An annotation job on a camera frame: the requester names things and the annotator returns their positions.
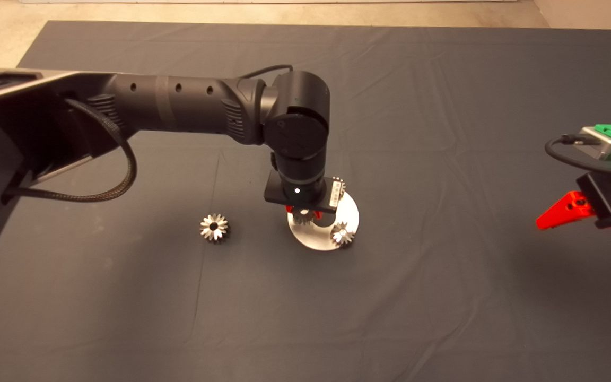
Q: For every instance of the round metal plate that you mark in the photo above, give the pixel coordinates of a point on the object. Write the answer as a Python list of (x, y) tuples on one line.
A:
[(316, 241)]

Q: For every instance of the large steel gear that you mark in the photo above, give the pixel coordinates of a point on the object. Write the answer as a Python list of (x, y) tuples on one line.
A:
[(220, 233)]

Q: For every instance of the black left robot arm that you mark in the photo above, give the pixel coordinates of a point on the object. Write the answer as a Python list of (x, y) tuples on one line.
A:
[(178, 106)]

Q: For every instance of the small steel gear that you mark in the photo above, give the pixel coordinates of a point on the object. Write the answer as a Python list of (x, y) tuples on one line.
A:
[(303, 218), (343, 237), (339, 179)]

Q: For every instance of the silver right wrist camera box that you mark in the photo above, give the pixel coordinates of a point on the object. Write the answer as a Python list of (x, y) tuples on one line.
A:
[(602, 144)]

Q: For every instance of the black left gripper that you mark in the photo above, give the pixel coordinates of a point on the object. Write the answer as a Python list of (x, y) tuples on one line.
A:
[(300, 193)]

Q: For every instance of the dark grey table cloth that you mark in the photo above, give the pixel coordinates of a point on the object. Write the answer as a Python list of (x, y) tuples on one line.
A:
[(390, 318)]

